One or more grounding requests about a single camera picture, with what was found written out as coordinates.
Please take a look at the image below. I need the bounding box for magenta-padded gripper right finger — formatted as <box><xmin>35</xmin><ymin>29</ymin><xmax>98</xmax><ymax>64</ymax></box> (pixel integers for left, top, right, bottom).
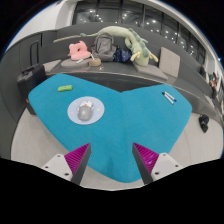
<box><xmin>132</xmin><ymin>142</ymin><xmax>184</xmax><ymax>185</ymax></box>

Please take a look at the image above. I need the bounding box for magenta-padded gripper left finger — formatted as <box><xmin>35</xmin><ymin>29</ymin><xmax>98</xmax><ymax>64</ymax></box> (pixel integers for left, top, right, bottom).
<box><xmin>41</xmin><ymin>143</ymin><xmax>92</xmax><ymax>186</ymax></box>

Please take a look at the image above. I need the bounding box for grey white computer mouse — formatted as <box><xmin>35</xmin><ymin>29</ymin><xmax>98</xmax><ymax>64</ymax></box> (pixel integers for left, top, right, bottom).
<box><xmin>77</xmin><ymin>101</ymin><xmax>94</xmax><ymax>122</ymax></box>

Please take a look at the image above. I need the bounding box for round pale blue mouse pad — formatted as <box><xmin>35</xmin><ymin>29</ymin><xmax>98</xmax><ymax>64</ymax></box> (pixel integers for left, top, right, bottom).
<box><xmin>67</xmin><ymin>96</ymin><xmax>106</xmax><ymax>126</ymax></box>

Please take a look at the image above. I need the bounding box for black bag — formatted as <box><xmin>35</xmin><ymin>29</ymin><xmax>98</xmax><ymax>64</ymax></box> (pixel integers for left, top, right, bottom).
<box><xmin>198</xmin><ymin>113</ymin><xmax>210</xmax><ymax>134</ymax></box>

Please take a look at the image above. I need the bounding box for green eraser block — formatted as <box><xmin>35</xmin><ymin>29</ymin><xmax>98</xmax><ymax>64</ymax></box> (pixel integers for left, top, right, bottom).
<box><xmin>57</xmin><ymin>84</ymin><xmax>74</xmax><ymax>93</ymax></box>

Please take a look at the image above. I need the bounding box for black suitcase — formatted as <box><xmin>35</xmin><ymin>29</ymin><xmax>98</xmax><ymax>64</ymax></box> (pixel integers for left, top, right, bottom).
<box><xmin>17</xmin><ymin>64</ymin><xmax>48</xmax><ymax>101</ymax></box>

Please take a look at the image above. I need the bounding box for flat grey seat cushion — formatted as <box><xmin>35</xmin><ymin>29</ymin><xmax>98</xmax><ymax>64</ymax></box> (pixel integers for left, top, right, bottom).
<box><xmin>60</xmin><ymin>57</ymin><xmax>91</xmax><ymax>70</ymax></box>
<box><xmin>132</xmin><ymin>61</ymin><xmax>169</xmax><ymax>81</ymax></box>

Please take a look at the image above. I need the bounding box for person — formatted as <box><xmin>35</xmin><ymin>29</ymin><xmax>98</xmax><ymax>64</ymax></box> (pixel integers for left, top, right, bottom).
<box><xmin>211</xmin><ymin>71</ymin><xmax>221</xmax><ymax>99</ymax></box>
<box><xmin>207</xmin><ymin>73</ymin><xmax>214</xmax><ymax>88</ymax></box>

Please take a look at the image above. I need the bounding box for upright grey seat cushion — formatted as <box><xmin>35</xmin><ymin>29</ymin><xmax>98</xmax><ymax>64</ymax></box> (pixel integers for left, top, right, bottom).
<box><xmin>158</xmin><ymin>46</ymin><xmax>181</xmax><ymax>78</ymax></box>

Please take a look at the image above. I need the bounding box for small tan pouch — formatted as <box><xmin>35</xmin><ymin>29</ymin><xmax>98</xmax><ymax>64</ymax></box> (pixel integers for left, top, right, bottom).
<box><xmin>88</xmin><ymin>58</ymin><xmax>102</xmax><ymax>67</ymax></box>

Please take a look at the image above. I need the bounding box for pink plush cushion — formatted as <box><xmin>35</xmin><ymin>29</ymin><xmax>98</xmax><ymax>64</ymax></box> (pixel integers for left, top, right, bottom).
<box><xmin>67</xmin><ymin>40</ymin><xmax>92</xmax><ymax>61</ymax></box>

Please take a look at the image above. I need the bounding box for navy star-print bag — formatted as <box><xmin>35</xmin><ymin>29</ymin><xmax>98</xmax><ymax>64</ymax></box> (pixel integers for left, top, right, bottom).
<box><xmin>112</xmin><ymin>48</ymin><xmax>133</xmax><ymax>63</ymax></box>

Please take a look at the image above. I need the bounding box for green dragon plush toy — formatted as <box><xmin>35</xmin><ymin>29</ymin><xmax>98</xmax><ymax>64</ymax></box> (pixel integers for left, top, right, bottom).
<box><xmin>79</xmin><ymin>25</ymin><xmax>160</xmax><ymax>67</ymax></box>

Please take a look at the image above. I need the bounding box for grey backpack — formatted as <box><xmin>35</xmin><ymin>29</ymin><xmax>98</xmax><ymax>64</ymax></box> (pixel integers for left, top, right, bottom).
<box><xmin>90</xmin><ymin>32</ymin><xmax>118</xmax><ymax>62</ymax></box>

